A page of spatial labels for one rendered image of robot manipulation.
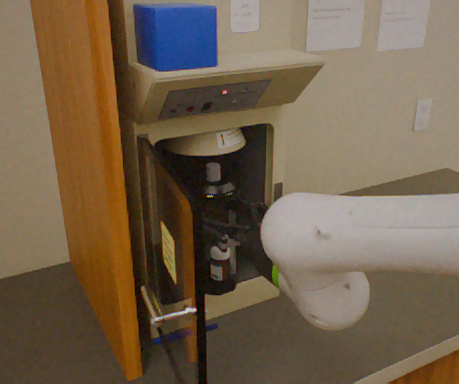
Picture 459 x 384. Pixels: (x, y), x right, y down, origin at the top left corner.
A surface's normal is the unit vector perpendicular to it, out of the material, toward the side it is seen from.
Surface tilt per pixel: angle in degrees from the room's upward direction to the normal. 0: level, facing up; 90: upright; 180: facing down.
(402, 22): 90
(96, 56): 90
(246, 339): 0
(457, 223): 52
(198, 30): 90
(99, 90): 90
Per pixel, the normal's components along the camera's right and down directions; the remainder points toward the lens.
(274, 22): 0.48, 0.36
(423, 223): -0.54, -0.35
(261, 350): 0.00, -0.91
